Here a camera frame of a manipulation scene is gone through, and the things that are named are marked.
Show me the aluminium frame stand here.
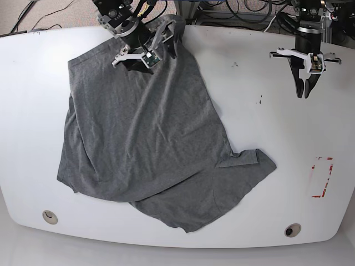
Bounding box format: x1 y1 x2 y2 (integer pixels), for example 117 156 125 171
174 1 336 43

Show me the left table cable grommet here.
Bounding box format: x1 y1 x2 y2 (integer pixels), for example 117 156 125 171
42 210 58 225

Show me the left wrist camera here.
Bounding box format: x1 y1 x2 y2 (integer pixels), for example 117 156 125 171
307 53 326 75

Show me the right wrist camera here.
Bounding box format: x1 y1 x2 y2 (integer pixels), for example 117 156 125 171
142 50 161 69

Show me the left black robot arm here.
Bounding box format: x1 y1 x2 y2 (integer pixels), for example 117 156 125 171
269 1 342 98

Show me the grey t-shirt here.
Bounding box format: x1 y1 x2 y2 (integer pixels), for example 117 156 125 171
57 15 276 233

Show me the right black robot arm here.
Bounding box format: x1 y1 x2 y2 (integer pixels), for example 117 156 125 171
93 1 185 74

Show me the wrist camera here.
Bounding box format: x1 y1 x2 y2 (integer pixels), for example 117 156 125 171
307 53 326 75
142 50 161 69

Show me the right table cable grommet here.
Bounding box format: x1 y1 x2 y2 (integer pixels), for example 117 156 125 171
285 223 302 238

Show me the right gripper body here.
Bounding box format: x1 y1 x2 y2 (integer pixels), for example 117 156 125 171
111 19 178 70

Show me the table cable grommet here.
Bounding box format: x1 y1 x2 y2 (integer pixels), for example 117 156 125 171
285 223 302 238
42 210 58 225

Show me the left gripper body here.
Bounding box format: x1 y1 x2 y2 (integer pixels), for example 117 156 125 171
269 48 342 74

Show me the red tape rectangle marking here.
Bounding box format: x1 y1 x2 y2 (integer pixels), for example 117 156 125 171
309 157 334 198

